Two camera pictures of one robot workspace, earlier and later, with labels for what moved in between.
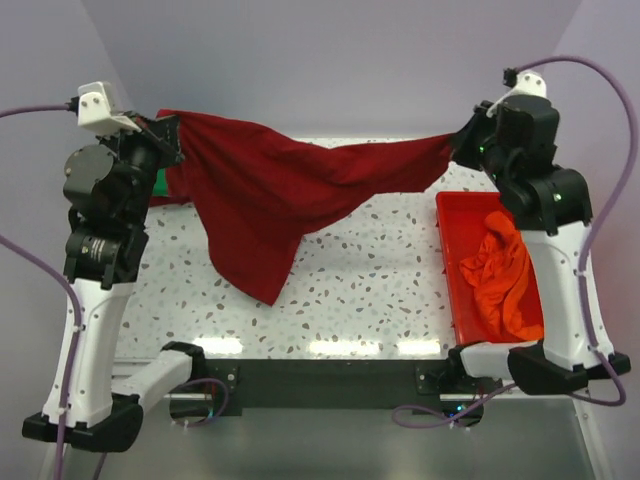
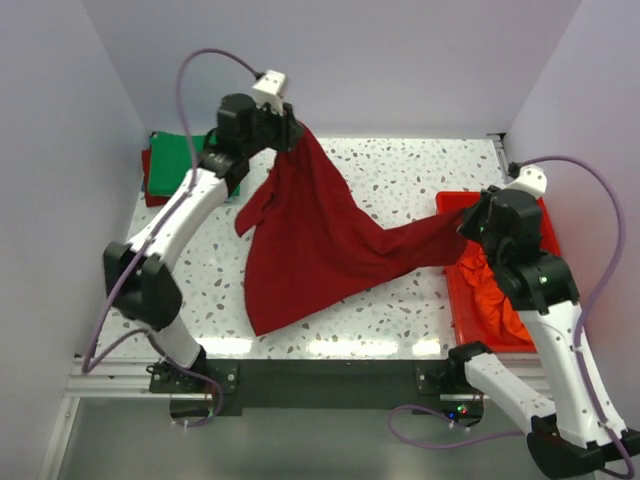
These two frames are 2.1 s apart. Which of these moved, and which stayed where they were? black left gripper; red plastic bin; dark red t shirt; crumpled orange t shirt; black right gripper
Moved: dark red t shirt; black right gripper; black left gripper
Stayed: red plastic bin; crumpled orange t shirt
